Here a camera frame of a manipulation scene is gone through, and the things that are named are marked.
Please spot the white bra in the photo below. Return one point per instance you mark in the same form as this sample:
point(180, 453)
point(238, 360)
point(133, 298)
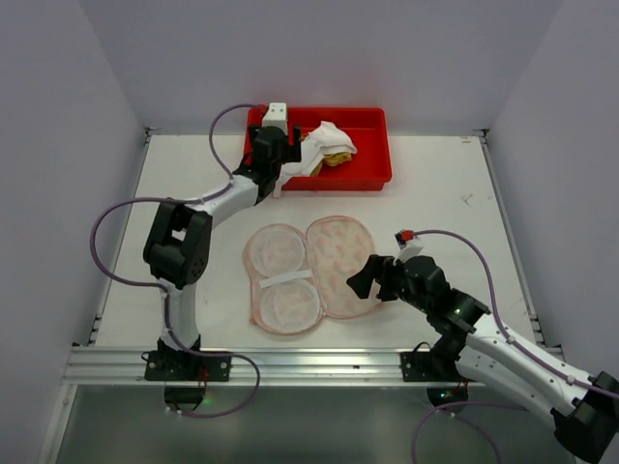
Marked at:
point(326, 139)

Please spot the floral mesh laundry bag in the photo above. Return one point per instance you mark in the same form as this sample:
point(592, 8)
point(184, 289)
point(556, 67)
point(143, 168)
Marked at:
point(299, 278)

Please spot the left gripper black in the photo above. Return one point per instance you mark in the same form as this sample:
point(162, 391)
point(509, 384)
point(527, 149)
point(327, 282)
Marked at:
point(288, 146)

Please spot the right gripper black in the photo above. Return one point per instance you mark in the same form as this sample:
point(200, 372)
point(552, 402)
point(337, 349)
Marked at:
point(387, 278)

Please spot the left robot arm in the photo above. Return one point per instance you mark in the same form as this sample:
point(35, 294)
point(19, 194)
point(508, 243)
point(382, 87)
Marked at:
point(178, 244)

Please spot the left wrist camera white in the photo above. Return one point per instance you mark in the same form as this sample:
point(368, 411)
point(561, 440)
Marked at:
point(276, 116)

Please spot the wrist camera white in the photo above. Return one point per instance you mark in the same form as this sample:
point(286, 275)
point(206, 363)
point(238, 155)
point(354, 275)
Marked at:
point(409, 244)
point(276, 116)

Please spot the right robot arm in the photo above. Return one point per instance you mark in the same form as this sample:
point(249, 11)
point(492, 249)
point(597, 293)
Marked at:
point(580, 407)

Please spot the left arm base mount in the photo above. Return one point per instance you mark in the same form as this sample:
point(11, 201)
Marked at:
point(185, 376)

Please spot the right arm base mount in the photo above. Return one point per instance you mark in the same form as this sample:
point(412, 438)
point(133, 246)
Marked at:
point(422, 364)

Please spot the yellow bra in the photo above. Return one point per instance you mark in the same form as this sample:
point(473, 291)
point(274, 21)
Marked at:
point(331, 160)

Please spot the aluminium front rail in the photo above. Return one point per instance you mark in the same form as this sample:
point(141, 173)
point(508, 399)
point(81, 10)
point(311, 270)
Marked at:
point(116, 366)

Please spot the red plastic tray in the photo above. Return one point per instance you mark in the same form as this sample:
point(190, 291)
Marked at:
point(370, 168)

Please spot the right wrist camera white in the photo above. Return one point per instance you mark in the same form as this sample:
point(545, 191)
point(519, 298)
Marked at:
point(409, 244)

